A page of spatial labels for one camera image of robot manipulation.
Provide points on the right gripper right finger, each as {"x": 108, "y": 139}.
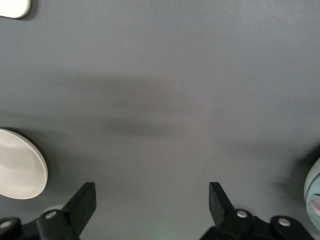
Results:
{"x": 222, "y": 212}

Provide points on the cream rectangular rabbit tray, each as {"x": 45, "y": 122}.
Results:
{"x": 12, "y": 7}

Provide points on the pale green electric pot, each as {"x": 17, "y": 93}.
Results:
{"x": 313, "y": 190}

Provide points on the round cream plate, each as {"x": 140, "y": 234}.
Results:
{"x": 20, "y": 165}

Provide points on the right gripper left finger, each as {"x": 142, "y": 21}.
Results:
{"x": 75, "y": 212}

